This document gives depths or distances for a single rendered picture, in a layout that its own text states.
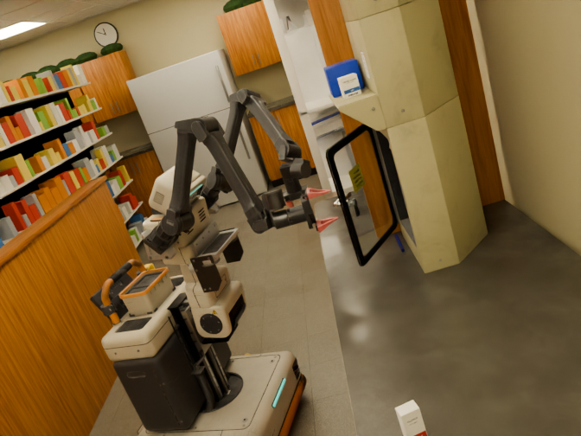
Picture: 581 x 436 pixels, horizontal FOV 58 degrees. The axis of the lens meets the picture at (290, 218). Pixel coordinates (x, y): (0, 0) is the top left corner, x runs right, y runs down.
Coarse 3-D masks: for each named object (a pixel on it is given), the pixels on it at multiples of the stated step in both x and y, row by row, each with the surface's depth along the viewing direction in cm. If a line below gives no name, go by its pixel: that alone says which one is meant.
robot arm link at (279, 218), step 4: (280, 208) 172; (272, 212) 176; (276, 212) 173; (280, 212) 172; (284, 212) 172; (272, 216) 172; (276, 216) 172; (280, 216) 171; (284, 216) 171; (288, 216) 172; (272, 220) 172; (276, 220) 171; (280, 220) 171; (284, 220) 171; (288, 220) 171; (272, 224) 174; (276, 224) 172; (280, 224) 172; (284, 224) 172; (288, 224) 172
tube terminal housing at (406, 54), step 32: (416, 0) 143; (352, 32) 158; (384, 32) 139; (416, 32) 143; (384, 64) 142; (416, 64) 143; (448, 64) 154; (384, 96) 145; (416, 96) 145; (448, 96) 155; (416, 128) 148; (448, 128) 155; (416, 160) 151; (448, 160) 156; (416, 192) 154; (448, 192) 156; (416, 224) 157; (448, 224) 158; (480, 224) 170; (416, 256) 171; (448, 256) 161
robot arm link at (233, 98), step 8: (232, 96) 225; (256, 96) 221; (232, 104) 225; (240, 104) 225; (232, 112) 226; (240, 112) 226; (232, 120) 226; (240, 120) 227; (232, 128) 225; (224, 136) 229; (232, 136) 226; (232, 144) 227; (232, 152) 228; (216, 168) 226; (208, 176) 230; (216, 176) 226; (208, 184) 229; (216, 184) 226
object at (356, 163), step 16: (352, 144) 168; (368, 144) 176; (336, 160) 160; (352, 160) 167; (368, 160) 176; (352, 176) 167; (368, 176) 175; (336, 192) 160; (352, 192) 166; (368, 192) 174; (384, 192) 183; (352, 208) 165; (368, 208) 174; (384, 208) 182; (368, 224) 173; (384, 224) 182; (352, 240) 165; (368, 240) 173
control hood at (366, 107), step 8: (360, 96) 151; (368, 96) 146; (376, 96) 145; (336, 104) 151; (344, 104) 147; (352, 104) 145; (360, 104) 145; (368, 104) 146; (376, 104) 146; (344, 112) 146; (352, 112) 146; (360, 112) 146; (368, 112) 146; (376, 112) 146; (360, 120) 147; (368, 120) 147; (376, 120) 147; (384, 120) 147; (376, 128) 148; (384, 128) 148
